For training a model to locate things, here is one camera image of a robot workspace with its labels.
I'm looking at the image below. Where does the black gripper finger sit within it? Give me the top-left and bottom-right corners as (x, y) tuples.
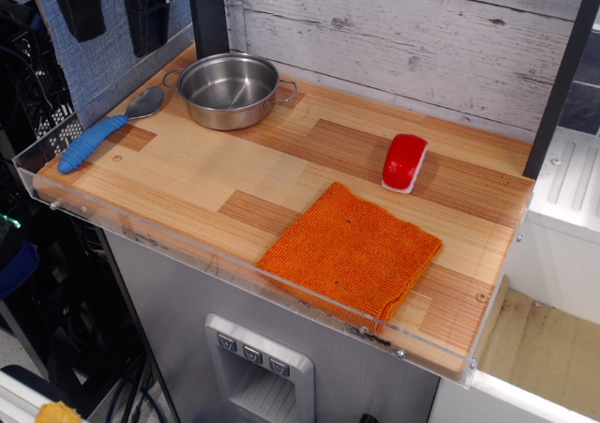
(125, 0), (169, 57)
(56, 0), (106, 42)

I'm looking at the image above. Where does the clear acrylic table guard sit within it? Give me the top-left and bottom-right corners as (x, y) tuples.
(14, 109), (533, 384)

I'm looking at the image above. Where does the orange knitted towel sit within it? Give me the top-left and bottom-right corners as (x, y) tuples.
(257, 183), (443, 334)

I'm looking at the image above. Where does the white toy sink unit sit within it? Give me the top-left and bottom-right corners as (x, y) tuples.
(430, 128), (599, 422)

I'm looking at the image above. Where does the black vertical post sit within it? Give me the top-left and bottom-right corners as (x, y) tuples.
(522, 0), (599, 179)

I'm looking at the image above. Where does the blue handled metal spoon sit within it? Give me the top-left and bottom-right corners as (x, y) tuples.
(57, 86), (164, 174)

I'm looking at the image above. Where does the stainless steel pot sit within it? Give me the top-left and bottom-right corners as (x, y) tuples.
(162, 53), (298, 131)

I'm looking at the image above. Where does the grey toy fridge dispenser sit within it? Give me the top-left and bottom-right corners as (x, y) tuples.
(204, 313), (316, 422)

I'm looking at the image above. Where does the red toy sushi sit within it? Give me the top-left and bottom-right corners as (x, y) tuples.
(382, 133), (428, 193)

